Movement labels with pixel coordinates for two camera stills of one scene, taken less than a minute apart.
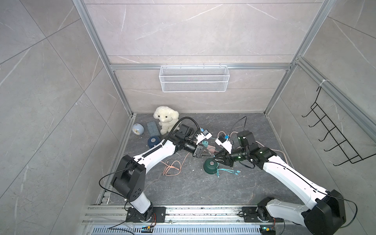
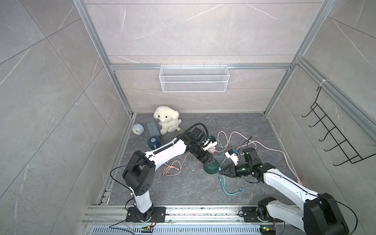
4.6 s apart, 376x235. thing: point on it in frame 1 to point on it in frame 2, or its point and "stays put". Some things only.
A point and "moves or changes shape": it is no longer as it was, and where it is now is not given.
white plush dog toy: [168, 119] stays put
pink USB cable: [175, 168] stays put
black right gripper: [225, 157] to [231, 170]
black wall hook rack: [350, 152] stays put
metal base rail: [113, 220] stays put
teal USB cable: [235, 172] moves or changes shape
